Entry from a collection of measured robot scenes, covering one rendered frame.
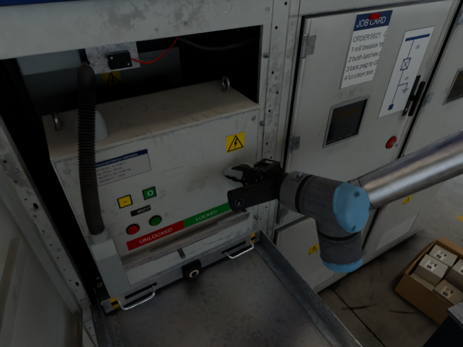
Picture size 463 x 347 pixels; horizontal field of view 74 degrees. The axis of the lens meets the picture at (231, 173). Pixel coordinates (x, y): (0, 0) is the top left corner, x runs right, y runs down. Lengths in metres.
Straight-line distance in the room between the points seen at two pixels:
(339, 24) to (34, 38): 0.70
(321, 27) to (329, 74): 0.14
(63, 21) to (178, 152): 0.34
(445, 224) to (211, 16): 2.48
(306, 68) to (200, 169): 0.40
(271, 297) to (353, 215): 0.50
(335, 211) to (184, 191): 0.40
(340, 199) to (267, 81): 0.40
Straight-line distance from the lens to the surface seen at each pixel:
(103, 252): 0.72
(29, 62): 0.73
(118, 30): 0.67
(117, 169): 0.72
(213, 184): 0.85
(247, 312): 1.01
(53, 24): 0.66
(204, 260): 1.04
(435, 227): 2.81
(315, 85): 0.96
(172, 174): 0.77
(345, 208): 0.61
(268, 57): 0.82
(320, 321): 1.02
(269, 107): 0.90
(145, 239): 0.88
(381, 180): 0.78
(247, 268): 1.09
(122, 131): 0.73
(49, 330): 0.92
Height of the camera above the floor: 1.73
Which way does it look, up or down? 37 degrees down
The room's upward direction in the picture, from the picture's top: straight up
